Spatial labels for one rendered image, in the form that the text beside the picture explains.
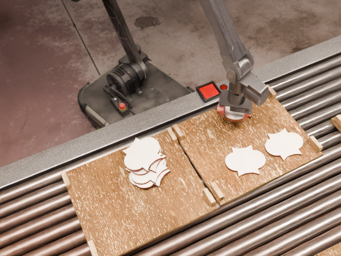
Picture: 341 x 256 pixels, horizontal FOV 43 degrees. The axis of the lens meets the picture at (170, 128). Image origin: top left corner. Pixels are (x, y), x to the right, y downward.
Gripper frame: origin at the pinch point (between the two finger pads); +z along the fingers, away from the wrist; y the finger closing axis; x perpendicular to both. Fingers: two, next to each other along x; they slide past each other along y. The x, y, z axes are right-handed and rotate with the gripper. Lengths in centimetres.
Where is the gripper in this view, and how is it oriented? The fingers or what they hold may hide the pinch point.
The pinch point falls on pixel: (233, 116)
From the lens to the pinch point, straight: 149.5
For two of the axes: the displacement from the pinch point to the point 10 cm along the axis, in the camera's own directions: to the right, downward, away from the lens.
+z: 0.2, 6.0, 8.0
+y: 9.8, 1.6, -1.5
